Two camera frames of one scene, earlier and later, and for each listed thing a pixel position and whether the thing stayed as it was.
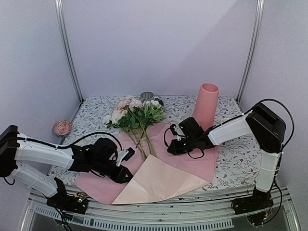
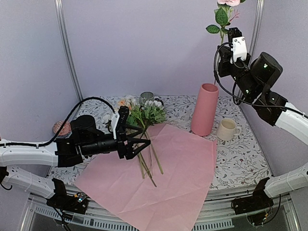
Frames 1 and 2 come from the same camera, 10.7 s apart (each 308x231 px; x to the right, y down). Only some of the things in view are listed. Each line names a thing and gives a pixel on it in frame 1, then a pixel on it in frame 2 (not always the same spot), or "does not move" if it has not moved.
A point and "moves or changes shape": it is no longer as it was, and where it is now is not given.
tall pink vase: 205,107 does not move
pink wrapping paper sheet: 160,173 moves or changes shape
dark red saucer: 160,102 does not move
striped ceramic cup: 147,96 does not move
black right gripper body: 189,146 -> 248,83
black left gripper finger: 122,174 -> 138,129
